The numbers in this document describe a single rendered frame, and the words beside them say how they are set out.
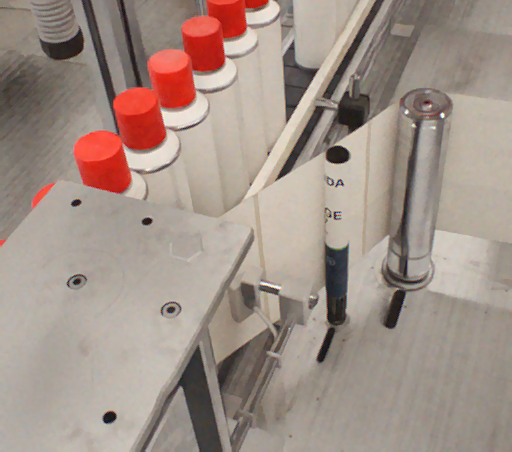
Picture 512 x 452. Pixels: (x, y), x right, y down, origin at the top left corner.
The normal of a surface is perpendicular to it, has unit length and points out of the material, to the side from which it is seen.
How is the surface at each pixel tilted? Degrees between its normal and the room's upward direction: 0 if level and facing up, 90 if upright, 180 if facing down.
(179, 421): 90
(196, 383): 90
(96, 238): 0
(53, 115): 0
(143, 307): 0
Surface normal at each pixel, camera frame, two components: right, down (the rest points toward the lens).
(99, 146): -0.11, -0.74
